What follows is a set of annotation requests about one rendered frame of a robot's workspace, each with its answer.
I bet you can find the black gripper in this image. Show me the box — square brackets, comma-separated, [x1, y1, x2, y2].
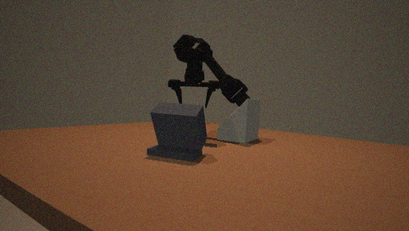
[168, 64, 219, 108]

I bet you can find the grey square panel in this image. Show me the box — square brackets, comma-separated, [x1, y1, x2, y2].
[147, 102, 207, 162]

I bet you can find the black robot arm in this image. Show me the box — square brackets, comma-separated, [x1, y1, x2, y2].
[173, 34, 250, 106]

